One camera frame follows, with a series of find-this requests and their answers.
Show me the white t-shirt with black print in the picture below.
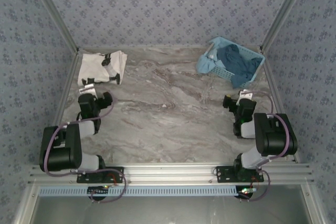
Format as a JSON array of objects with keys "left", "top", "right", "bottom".
[{"left": 78, "top": 50, "right": 129, "bottom": 86}]

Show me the light blue plastic basket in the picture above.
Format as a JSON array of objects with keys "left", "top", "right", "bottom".
[{"left": 207, "top": 44, "right": 266, "bottom": 89}]

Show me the dark blue t-shirt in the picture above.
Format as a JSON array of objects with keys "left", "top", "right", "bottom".
[{"left": 216, "top": 44, "right": 263, "bottom": 88}]

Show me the small black controller board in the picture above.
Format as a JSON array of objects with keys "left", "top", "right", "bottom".
[
  {"left": 235, "top": 186, "right": 257, "bottom": 200},
  {"left": 87, "top": 186, "right": 110, "bottom": 199}
]

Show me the grey metal panel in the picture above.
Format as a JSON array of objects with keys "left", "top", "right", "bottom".
[{"left": 13, "top": 184, "right": 325, "bottom": 224}]

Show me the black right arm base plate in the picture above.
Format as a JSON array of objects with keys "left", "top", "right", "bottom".
[{"left": 215, "top": 166, "right": 265, "bottom": 184}]

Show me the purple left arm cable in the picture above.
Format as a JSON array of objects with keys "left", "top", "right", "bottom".
[{"left": 43, "top": 92, "right": 128, "bottom": 204}]

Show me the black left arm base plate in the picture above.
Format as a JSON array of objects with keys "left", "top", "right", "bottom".
[{"left": 76, "top": 166, "right": 124, "bottom": 184}]

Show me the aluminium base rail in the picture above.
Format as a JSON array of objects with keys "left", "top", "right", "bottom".
[{"left": 27, "top": 163, "right": 314, "bottom": 184}]

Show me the aluminium frame post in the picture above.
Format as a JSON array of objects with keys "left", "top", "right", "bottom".
[
  {"left": 27, "top": 0, "right": 80, "bottom": 53},
  {"left": 259, "top": 0, "right": 313, "bottom": 51}
]

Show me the light blue slotted cable duct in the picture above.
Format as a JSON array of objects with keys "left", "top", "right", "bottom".
[{"left": 38, "top": 185, "right": 302, "bottom": 197}]

